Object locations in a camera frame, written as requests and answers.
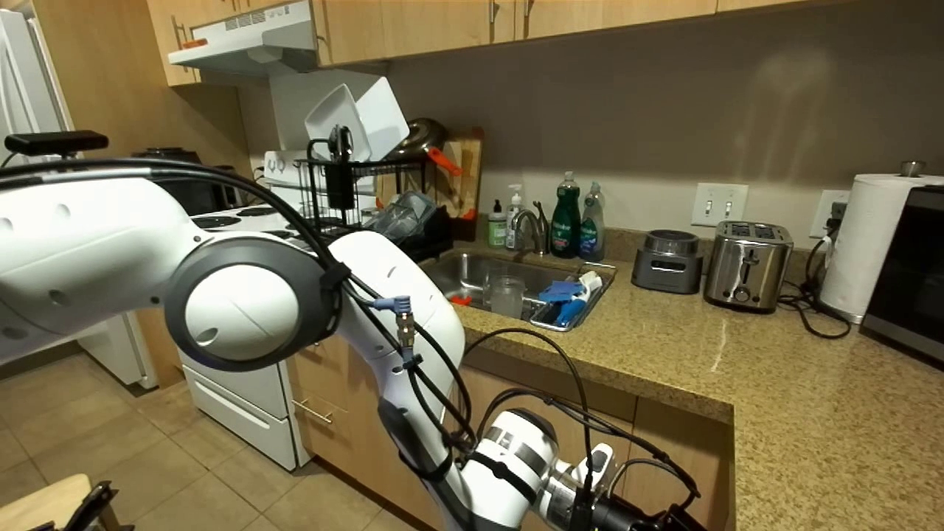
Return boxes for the green dish soap bottle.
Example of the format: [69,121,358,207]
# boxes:
[552,173,580,257]

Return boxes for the paper towel roll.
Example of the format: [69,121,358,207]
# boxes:
[820,173,929,325]

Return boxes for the blue sponge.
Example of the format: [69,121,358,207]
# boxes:
[533,279,596,331]

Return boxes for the steel kitchen sink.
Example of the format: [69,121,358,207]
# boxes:
[422,248,615,331]

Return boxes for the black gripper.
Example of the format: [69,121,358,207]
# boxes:
[589,499,705,531]

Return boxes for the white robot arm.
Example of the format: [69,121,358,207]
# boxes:
[0,155,705,531]

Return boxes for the white kitchen stove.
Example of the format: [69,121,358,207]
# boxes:
[168,176,310,473]

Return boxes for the clear soap bottle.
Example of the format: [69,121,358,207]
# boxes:
[580,183,605,263]

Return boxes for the wooden upper cabinets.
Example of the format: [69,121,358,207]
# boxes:
[143,0,835,86]

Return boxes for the black camera stand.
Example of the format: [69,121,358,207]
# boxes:
[3,129,108,166]

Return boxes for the wall power outlet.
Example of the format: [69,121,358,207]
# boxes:
[808,188,850,239]

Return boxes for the silver toaster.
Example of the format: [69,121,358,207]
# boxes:
[701,220,792,312]

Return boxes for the black microwave oven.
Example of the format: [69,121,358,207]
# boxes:
[861,186,944,365]

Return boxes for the wall light switch plate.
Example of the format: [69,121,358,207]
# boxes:
[690,183,746,226]

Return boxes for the grey small appliance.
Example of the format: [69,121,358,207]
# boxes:
[631,231,701,296]

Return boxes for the black dish rack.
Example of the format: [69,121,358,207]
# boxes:
[304,117,459,263]

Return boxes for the black power cable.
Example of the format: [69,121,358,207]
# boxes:
[779,232,854,343]

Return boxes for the white square plate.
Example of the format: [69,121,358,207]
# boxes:
[304,76,409,163]

